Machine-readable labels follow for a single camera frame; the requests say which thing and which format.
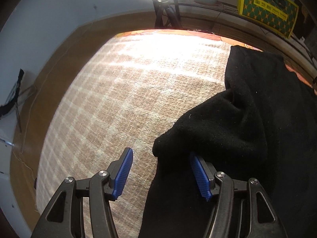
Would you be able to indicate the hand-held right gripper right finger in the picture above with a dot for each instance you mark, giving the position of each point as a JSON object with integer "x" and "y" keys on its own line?
{"x": 199, "y": 176}

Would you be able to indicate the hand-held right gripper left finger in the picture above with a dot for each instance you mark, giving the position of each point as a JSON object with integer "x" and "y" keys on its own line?
{"x": 123, "y": 171}

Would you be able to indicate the black garment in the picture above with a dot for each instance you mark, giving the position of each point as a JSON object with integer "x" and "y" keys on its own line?
{"x": 235, "y": 119}

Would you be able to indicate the plaid pink blanket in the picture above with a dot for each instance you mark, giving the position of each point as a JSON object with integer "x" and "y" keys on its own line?
{"x": 111, "y": 91}

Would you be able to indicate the orange patterned bed sheet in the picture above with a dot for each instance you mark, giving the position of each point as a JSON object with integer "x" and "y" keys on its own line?
{"x": 173, "y": 31}

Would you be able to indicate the black lamp stand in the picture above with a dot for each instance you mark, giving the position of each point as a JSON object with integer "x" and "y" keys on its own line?
{"x": 158, "y": 7}

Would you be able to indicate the black metal rack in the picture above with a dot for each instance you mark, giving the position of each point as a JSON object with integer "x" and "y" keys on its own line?
{"x": 227, "y": 8}

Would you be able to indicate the yellow green patterned bag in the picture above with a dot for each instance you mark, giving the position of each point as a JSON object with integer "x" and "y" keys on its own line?
{"x": 265, "y": 5}

